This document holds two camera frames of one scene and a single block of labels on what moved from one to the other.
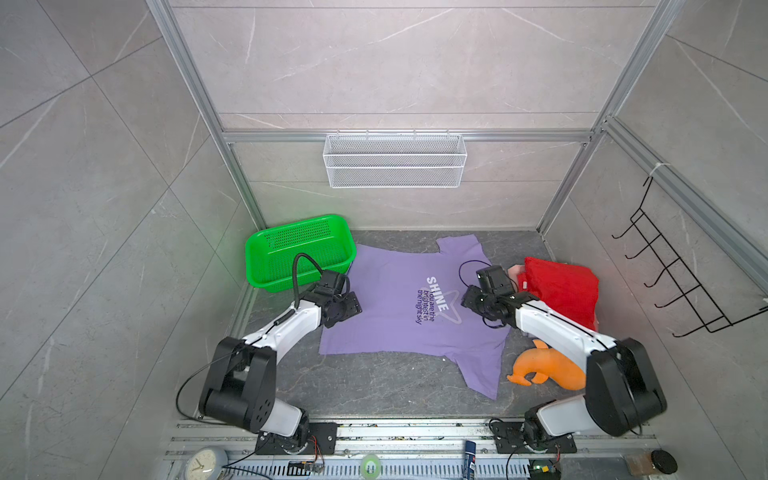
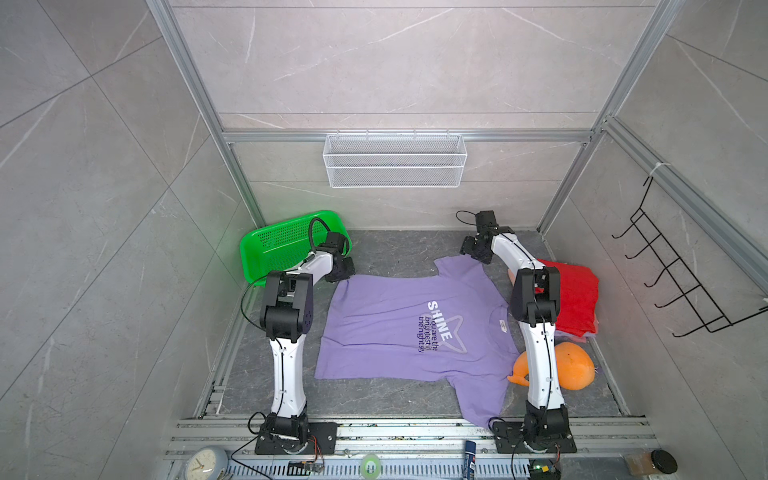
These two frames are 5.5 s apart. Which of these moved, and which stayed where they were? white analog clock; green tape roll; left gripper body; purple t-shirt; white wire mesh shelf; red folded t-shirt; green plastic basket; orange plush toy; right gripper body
Moved: purple t-shirt; left gripper body; right gripper body
Stayed: white analog clock; white wire mesh shelf; green plastic basket; red folded t-shirt; green tape roll; orange plush toy
